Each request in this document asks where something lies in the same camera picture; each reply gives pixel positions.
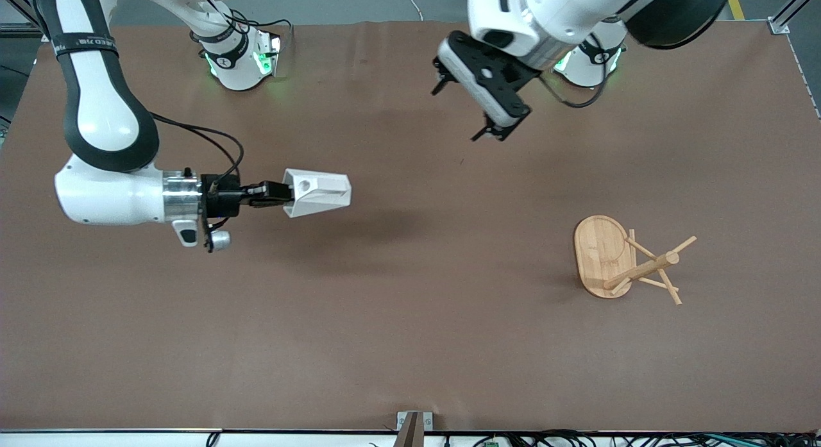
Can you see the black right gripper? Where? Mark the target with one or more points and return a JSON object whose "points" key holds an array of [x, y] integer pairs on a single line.
{"points": [[222, 203]]}

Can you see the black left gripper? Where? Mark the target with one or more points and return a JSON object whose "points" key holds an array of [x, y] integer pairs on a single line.
{"points": [[483, 132]]}

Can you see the white faceted cup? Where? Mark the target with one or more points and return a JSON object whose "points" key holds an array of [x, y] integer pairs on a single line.
{"points": [[321, 193]]}

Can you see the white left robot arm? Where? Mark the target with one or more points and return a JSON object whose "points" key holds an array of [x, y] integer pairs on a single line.
{"points": [[545, 17]]}

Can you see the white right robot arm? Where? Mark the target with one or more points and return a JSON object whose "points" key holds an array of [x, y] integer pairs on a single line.
{"points": [[102, 197]]}

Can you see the wooden cup rack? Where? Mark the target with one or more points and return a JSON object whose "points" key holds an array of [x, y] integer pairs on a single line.
{"points": [[603, 254]]}

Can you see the brown table cover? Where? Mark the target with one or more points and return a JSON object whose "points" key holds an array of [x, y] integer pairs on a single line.
{"points": [[410, 306]]}

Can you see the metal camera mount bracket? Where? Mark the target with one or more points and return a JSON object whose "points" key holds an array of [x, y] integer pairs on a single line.
{"points": [[414, 431]]}

